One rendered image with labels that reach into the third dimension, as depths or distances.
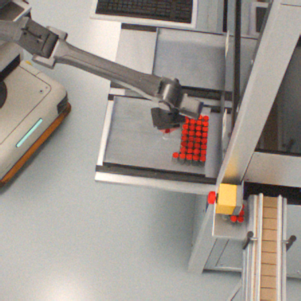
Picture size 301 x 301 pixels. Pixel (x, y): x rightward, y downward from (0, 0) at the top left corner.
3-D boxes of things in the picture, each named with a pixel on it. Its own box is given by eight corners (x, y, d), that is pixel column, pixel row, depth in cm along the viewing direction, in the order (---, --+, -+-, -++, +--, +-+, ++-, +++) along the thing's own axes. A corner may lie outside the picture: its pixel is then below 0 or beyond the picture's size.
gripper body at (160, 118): (185, 125, 181) (187, 112, 175) (153, 128, 180) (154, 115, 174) (182, 107, 184) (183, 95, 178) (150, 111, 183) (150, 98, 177)
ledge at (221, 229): (254, 205, 192) (256, 203, 190) (253, 241, 185) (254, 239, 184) (213, 201, 192) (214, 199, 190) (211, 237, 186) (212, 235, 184)
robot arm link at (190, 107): (167, 74, 166) (157, 101, 164) (205, 87, 164) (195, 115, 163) (170, 87, 178) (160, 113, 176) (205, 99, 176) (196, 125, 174)
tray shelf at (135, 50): (242, 37, 227) (242, 34, 225) (237, 197, 193) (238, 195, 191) (122, 23, 227) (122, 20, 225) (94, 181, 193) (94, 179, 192)
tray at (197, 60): (242, 44, 223) (244, 37, 220) (242, 98, 210) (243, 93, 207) (156, 33, 223) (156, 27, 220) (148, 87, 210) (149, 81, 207)
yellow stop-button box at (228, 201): (238, 194, 183) (242, 185, 176) (237, 215, 179) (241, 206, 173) (215, 192, 183) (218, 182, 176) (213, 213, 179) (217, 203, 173)
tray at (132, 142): (209, 113, 206) (210, 107, 203) (204, 179, 194) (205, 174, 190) (113, 101, 207) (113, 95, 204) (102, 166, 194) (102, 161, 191)
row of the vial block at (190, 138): (195, 120, 204) (196, 113, 200) (191, 166, 195) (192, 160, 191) (189, 119, 204) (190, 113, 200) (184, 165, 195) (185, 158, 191)
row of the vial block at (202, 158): (207, 122, 204) (209, 115, 200) (204, 168, 195) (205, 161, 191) (201, 121, 204) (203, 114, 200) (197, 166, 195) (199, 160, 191)
